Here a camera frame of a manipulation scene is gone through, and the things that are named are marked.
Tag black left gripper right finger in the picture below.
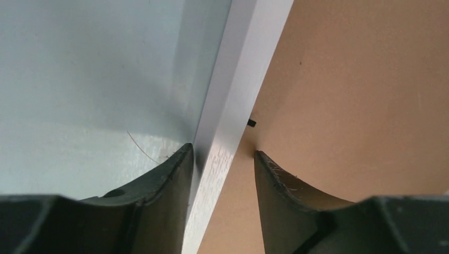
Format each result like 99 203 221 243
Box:
254 151 448 253

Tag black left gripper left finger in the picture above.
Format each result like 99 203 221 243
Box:
1 143 194 253

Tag brown backing board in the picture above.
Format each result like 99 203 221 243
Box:
199 1 448 253

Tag white picture frame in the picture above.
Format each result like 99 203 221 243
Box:
182 1 293 253

